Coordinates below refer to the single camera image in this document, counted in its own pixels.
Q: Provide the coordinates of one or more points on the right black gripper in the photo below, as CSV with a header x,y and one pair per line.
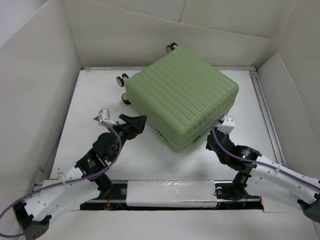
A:
x,y
208,146

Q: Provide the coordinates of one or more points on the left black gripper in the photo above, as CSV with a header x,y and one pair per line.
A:
x,y
135,125

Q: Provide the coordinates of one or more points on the green hard-shell suitcase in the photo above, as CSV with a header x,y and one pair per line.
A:
x,y
181,94

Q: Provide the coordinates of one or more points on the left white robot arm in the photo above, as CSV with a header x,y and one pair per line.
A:
x,y
86,180

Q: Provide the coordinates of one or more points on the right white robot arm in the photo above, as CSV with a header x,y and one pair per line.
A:
x,y
257,175

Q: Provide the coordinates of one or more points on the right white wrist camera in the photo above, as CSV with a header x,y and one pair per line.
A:
x,y
226,124

